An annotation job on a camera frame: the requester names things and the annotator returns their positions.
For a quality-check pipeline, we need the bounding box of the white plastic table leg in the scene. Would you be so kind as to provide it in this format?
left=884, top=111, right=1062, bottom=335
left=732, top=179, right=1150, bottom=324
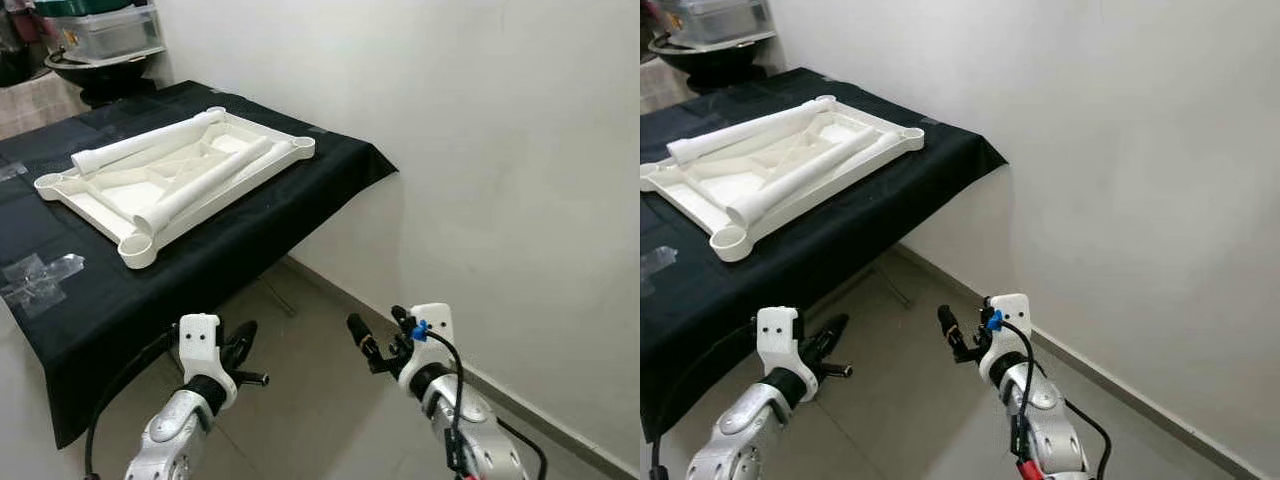
left=70, top=112, right=229, bottom=178
left=725, top=128, right=906, bottom=229
left=665, top=100, right=839, bottom=167
left=133, top=137, right=299, bottom=238

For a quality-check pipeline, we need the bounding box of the clear plastic storage box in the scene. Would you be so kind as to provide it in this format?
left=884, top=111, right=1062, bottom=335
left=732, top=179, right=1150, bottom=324
left=655, top=0, right=776, bottom=46
left=35, top=0, right=166, bottom=63

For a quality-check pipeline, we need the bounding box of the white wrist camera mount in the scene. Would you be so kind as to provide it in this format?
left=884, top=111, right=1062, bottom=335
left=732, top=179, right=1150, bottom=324
left=756, top=306, right=819, bottom=401
left=178, top=313, right=238, bottom=409
left=978, top=293, right=1034, bottom=383
left=398, top=303, right=457, bottom=393

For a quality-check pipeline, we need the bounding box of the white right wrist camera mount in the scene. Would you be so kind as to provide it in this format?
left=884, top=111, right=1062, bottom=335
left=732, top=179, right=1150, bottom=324
left=398, top=303, right=457, bottom=393
left=978, top=293, right=1034, bottom=383

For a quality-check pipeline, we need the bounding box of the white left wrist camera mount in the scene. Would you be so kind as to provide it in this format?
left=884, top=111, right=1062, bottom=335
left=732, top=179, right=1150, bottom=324
left=178, top=313, right=238, bottom=409
left=756, top=306, right=819, bottom=401

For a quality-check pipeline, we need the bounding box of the black round basin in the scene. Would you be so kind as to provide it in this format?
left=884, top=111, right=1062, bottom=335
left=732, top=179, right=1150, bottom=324
left=648, top=30, right=781, bottom=96
left=42, top=45, right=173, bottom=109

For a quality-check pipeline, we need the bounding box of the white plastic table top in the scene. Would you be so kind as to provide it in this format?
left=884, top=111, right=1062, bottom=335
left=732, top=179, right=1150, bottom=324
left=640, top=94, right=926, bottom=264
left=33, top=105, right=317, bottom=271

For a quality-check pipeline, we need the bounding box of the beige fabric ottoman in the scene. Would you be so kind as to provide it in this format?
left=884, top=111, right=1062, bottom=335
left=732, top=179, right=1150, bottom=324
left=640, top=62, right=671, bottom=113
left=0, top=75, right=76, bottom=141

